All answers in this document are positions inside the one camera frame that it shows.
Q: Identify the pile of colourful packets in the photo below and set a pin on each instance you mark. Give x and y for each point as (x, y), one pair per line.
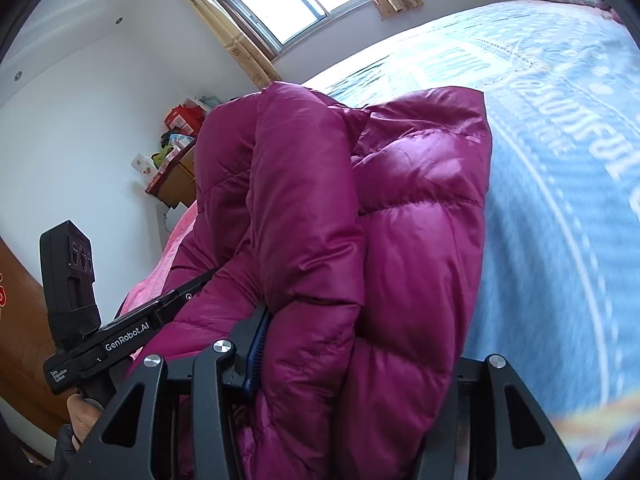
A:
(170, 152)

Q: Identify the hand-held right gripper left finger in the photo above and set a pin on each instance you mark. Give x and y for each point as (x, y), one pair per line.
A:
(257, 350)

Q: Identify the person's left forearm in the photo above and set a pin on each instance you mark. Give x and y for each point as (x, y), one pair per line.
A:
(64, 452)

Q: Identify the window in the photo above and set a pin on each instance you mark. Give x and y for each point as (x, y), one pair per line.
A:
(280, 0)

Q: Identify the person's left hand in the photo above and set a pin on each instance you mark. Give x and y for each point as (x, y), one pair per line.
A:
(80, 417)

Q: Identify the brown wooden desk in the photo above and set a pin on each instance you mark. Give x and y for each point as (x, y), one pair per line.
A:
(177, 180)

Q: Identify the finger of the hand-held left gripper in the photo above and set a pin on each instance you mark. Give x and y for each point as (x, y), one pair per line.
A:
(192, 292)

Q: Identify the white printed card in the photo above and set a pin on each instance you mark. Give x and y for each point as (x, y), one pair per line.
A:
(141, 166)

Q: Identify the pink and blue bedspread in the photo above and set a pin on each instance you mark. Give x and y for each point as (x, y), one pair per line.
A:
(550, 185)

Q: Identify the magenta down jacket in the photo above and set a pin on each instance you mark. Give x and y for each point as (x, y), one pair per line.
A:
(310, 210)

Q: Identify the pale plastic bag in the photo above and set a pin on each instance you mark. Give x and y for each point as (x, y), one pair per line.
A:
(210, 102)

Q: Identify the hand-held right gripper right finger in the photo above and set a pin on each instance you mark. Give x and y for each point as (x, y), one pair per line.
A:
(495, 395)

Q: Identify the red gift box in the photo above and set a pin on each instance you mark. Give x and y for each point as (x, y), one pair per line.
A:
(182, 117)

